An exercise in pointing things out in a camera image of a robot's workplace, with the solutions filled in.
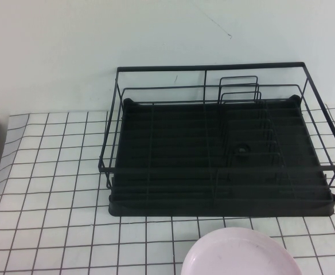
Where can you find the pink round plate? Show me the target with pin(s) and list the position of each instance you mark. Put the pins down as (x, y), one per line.
(236, 255)

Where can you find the black plastic drip tray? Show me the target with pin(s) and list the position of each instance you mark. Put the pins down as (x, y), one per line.
(170, 143)

